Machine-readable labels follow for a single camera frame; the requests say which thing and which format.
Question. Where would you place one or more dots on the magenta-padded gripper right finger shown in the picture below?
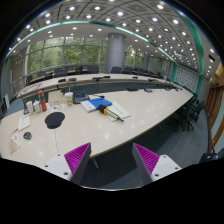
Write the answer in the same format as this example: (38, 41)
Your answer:
(152, 166)

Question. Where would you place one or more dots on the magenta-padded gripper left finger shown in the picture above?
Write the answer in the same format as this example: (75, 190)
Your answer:
(70, 166)

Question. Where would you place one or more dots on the black round mouse pad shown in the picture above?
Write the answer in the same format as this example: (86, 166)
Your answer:
(54, 120)

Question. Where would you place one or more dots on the small black computer mouse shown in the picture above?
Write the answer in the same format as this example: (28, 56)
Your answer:
(27, 135)

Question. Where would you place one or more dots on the white paper sheet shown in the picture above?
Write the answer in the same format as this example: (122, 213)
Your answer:
(24, 122)

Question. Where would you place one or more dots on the black and yellow handheld tool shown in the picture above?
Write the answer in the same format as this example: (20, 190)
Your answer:
(106, 111)

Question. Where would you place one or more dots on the black office chair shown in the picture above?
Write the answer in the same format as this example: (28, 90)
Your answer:
(189, 111)

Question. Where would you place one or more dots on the blue folder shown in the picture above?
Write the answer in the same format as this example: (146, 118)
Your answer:
(100, 101)

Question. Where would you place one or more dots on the grey desk phone device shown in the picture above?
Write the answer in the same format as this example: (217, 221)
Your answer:
(78, 98)

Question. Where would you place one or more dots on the white cup with green band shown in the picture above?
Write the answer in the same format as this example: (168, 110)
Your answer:
(69, 98)

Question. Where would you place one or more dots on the white paper cup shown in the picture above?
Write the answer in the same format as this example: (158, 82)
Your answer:
(36, 106)
(30, 108)

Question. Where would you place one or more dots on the red thermos bottle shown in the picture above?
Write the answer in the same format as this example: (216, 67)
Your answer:
(42, 101)

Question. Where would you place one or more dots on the long curved back desk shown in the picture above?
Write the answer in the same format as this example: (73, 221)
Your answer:
(76, 80)

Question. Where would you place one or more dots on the grey concrete column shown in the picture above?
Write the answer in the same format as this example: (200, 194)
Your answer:
(115, 51)

